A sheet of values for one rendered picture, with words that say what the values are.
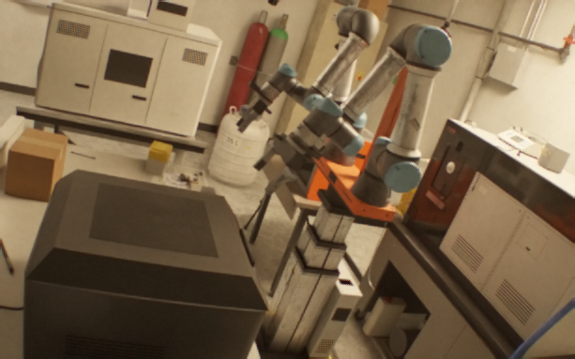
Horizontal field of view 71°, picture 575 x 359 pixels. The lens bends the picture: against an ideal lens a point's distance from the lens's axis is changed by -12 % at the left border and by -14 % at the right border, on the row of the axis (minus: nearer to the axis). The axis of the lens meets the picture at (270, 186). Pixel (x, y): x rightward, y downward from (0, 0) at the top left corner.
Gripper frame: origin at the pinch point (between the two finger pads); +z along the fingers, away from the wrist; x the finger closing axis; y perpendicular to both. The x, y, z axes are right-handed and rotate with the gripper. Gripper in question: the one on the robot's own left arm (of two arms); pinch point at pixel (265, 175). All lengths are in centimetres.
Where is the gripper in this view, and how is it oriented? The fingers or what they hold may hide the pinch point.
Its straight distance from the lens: 145.2
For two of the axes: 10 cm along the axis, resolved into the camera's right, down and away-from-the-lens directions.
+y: -6.8, -4.4, -5.9
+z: -6.8, 6.9, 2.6
